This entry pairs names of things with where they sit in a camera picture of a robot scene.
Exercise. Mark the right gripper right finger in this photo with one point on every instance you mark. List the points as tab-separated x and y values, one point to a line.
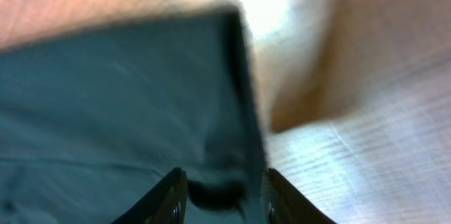
284	204

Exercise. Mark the black polo shirt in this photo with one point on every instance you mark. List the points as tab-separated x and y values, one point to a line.
92	120

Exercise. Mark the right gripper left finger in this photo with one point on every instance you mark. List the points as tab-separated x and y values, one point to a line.
164	203

